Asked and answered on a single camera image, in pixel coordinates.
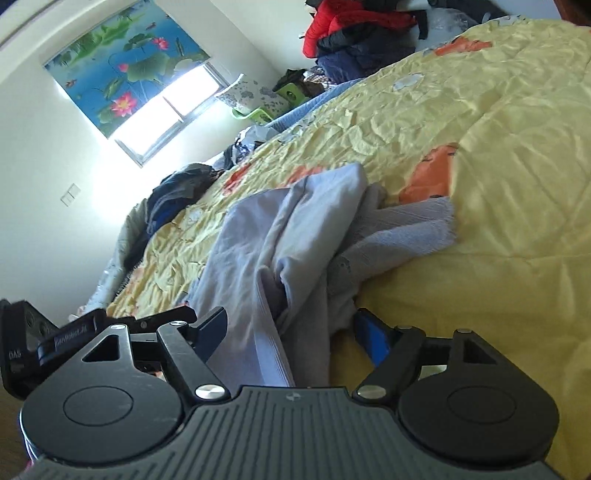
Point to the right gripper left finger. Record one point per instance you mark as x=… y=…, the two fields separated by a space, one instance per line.
x=185 y=348

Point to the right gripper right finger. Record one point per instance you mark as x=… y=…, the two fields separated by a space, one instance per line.
x=394 y=352

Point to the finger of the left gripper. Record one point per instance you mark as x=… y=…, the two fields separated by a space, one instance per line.
x=168 y=316

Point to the lavender long sleeve top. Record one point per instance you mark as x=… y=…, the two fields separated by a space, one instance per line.
x=288 y=263

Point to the folded dark clothes stack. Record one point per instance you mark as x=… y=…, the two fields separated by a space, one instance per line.
x=178 y=190

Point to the pale grey printed blanket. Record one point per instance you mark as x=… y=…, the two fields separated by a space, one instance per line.
x=114 y=274

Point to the white plastic bag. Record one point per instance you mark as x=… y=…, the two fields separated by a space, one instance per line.
x=246 y=143

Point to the blue knitted blanket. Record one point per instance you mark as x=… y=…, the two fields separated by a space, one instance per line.
x=287 y=120

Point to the green plastic stool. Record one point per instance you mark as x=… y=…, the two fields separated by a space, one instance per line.
x=261 y=105

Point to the floral white pillow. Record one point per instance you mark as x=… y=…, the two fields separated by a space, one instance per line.
x=228 y=95

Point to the lotus print roller blind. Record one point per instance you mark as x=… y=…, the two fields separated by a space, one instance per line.
x=114 y=69

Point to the yellow cartoon print quilt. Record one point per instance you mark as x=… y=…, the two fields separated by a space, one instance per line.
x=499 y=120

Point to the dark navy jacket pile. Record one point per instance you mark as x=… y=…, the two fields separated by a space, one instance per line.
x=361 y=50

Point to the red puffer jacket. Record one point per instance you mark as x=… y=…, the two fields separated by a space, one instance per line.
x=338 y=24

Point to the brown wooden door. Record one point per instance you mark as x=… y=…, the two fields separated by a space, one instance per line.
x=577 y=12

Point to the white wall switch plate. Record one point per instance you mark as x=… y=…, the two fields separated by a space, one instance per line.
x=70 y=195

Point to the window with grey frame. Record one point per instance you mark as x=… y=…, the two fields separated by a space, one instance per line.
x=162 y=118

